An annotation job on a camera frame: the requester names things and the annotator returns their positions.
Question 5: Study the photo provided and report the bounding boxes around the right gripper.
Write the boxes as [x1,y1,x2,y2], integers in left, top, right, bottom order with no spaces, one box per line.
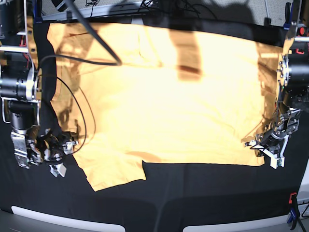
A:
[11,128,79,177]

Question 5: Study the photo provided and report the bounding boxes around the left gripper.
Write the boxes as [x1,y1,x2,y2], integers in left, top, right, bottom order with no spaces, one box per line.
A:
[244,106,302,158]

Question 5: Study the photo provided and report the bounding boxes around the yellow t-shirt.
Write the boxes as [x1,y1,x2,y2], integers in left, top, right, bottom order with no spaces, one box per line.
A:
[47,23,282,191]

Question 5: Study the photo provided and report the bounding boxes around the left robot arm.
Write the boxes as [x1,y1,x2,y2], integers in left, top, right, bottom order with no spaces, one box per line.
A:
[245,21,309,162]

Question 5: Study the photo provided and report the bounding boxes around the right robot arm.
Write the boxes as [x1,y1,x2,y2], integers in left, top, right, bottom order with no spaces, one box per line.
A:
[0,0,78,177]

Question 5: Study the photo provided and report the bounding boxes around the blue red clamp bottom right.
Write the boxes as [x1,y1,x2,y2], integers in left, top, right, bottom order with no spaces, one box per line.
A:
[287,192,300,231]

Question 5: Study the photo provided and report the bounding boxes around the black table cloth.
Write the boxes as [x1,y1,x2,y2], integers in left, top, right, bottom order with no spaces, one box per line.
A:
[0,16,309,228]

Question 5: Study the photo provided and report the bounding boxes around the right red black clamp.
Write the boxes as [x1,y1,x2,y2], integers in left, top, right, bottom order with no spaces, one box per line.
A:
[295,26,309,53]

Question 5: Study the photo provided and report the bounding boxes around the blue clamp top right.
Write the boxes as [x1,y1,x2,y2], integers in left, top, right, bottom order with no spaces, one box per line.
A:
[283,0,302,31]

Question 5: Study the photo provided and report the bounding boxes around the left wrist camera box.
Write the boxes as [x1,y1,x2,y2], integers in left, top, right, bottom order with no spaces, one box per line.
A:
[260,135,289,169]

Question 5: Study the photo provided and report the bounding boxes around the black cable bundle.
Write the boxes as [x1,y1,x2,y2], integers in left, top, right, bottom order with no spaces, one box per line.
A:
[84,0,218,17]

